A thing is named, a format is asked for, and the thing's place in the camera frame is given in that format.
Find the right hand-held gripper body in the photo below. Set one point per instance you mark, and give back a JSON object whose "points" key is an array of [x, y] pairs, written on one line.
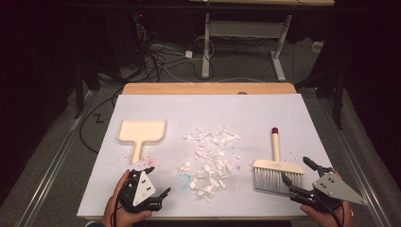
{"points": [[334, 189]]}

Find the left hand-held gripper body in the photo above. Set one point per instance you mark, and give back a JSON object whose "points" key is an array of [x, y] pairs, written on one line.
{"points": [[143, 188]]}

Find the cream hand brush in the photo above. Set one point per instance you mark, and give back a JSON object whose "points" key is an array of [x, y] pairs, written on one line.
{"points": [[275, 167]]}

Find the pile of white paper scraps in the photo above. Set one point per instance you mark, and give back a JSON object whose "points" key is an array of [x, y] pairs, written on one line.
{"points": [[211, 160]]}

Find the person's right hand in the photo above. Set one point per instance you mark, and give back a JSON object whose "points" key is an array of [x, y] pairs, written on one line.
{"points": [[318, 217]]}

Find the person's left hand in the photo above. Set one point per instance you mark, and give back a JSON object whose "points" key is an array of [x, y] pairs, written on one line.
{"points": [[110, 205]]}

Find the scattered red crumbs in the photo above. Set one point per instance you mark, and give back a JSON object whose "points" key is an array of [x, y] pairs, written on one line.
{"points": [[148, 160]]}

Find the cream dustpan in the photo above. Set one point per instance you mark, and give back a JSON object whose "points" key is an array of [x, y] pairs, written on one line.
{"points": [[142, 130]]}

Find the black metal stand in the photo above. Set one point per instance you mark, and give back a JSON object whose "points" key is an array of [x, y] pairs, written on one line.
{"points": [[78, 94], [338, 101]]}

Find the white table mat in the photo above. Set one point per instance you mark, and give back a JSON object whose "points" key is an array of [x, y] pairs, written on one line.
{"points": [[205, 110]]}

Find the wooden table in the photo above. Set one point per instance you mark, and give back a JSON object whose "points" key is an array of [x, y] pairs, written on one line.
{"points": [[205, 88]]}

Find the white power adapter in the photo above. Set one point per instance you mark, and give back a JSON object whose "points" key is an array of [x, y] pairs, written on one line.
{"points": [[188, 54]]}

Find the aluminium floor rail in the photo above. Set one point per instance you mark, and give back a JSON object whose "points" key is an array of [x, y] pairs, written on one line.
{"points": [[356, 170], [53, 170]]}

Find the white desk frame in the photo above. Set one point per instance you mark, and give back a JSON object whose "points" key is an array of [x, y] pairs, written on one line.
{"points": [[244, 30]]}

